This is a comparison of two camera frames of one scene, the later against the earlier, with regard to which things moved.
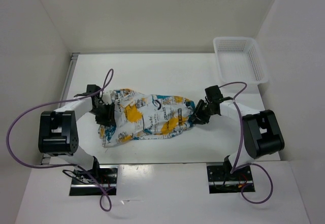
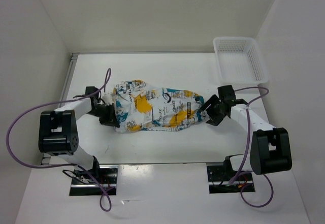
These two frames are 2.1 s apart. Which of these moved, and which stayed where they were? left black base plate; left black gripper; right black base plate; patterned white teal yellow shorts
Moved: patterned white teal yellow shorts
Stayed: left black gripper; right black base plate; left black base plate
